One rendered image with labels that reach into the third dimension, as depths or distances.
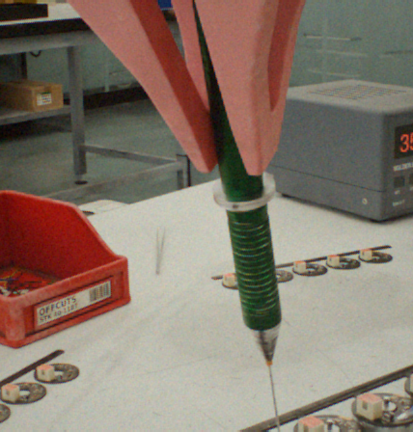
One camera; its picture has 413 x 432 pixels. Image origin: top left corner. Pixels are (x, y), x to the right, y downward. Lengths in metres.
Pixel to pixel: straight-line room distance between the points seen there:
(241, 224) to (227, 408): 0.26
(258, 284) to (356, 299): 0.39
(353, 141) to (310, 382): 0.32
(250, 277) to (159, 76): 0.07
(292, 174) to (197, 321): 0.29
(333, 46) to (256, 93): 5.74
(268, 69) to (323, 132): 0.60
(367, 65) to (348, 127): 5.02
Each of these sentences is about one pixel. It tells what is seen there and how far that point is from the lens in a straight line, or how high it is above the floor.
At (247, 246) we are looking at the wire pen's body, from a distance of 0.26.
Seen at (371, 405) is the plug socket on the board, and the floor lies 0.82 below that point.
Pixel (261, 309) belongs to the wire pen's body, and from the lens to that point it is 0.27.
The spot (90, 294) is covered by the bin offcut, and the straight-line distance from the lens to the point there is 0.62.
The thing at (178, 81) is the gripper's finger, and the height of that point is 0.95.
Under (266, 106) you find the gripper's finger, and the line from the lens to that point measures 0.23.
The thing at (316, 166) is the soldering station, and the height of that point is 0.79.
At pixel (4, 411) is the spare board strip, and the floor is 0.75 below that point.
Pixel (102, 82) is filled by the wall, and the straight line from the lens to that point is 6.21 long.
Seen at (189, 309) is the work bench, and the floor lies 0.75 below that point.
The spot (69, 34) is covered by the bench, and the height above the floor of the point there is 0.70.
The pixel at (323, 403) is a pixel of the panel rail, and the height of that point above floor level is 0.81.
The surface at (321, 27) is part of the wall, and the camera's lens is 6.00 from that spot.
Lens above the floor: 0.98
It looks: 16 degrees down
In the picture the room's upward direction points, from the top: 1 degrees counter-clockwise
